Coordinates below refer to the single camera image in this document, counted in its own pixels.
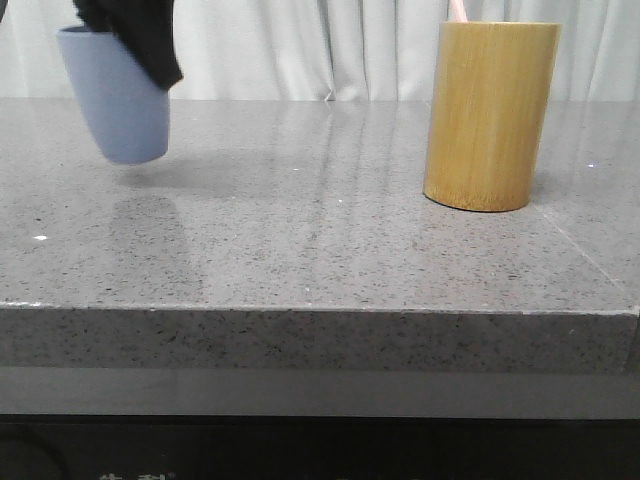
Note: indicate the pink chopstick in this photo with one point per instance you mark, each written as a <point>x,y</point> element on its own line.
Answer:
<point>458,10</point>

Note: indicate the bamboo cylinder holder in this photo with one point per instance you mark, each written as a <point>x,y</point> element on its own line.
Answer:
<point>491,89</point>

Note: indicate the white pleated curtain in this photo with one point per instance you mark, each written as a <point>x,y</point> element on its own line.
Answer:
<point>332,50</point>

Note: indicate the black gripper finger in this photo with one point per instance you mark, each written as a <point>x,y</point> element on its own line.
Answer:
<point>144,27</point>

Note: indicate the blue plastic cup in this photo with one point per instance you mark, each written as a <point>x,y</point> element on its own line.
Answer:
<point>127,115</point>

